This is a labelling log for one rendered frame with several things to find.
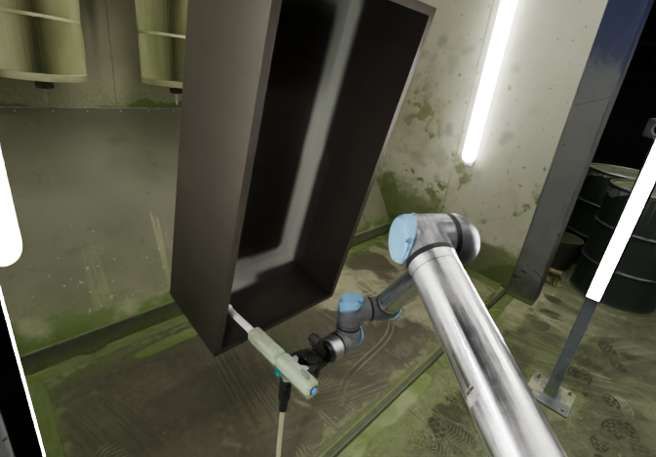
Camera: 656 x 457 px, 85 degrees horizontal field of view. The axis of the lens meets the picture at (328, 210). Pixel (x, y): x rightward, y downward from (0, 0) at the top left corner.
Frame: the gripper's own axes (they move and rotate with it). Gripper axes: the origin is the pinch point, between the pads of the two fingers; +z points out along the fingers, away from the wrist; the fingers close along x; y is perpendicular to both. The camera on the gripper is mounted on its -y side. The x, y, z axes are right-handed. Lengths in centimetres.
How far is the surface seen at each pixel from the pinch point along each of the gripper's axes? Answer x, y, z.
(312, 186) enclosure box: 47, -40, -49
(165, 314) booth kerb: 98, 47, -6
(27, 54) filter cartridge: 131, -75, 33
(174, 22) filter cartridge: 130, -97, -23
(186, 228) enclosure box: 44, -34, 11
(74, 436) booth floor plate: 59, 53, 45
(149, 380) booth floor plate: 66, 52, 15
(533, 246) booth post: -21, -1, -209
